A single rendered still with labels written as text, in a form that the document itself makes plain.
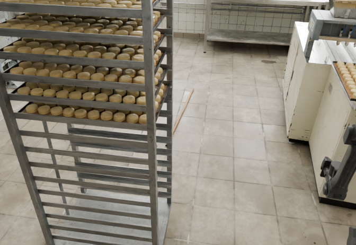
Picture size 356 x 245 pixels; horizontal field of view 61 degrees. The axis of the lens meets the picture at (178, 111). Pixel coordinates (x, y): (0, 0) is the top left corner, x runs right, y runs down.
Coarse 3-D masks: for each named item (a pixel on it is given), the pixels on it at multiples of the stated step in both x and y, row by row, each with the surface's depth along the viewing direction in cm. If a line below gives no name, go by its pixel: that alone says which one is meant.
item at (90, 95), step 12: (36, 84) 132; (48, 84) 131; (156, 84) 137; (48, 96) 124; (60, 96) 123; (72, 96) 123; (84, 96) 123; (96, 96) 123; (120, 96) 123; (132, 96) 123; (144, 96) 125
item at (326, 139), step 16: (336, 80) 219; (336, 96) 212; (320, 112) 250; (336, 112) 207; (352, 112) 182; (320, 128) 243; (336, 128) 202; (320, 144) 236; (336, 144) 197; (320, 160) 229; (336, 160) 201; (320, 176) 223; (320, 192) 218; (352, 192) 210; (352, 208) 221
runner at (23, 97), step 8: (8, 96) 123; (16, 96) 123; (24, 96) 122; (32, 96) 121; (40, 96) 121; (64, 104) 121; (72, 104) 121; (80, 104) 120; (88, 104) 120; (96, 104) 119; (104, 104) 119; (112, 104) 118; (120, 104) 118; (128, 104) 117; (136, 104) 117
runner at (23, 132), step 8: (32, 136) 133; (40, 136) 132; (48, 136) 131; (56, 136) 131; (64, 136) 130; (72, 136) 129; (80, 136) 129; (88, 136) 129; (112, 144) 129; (120, 144) 128; (128, 144) 127; (136, 144) 127; (144, 144) 126
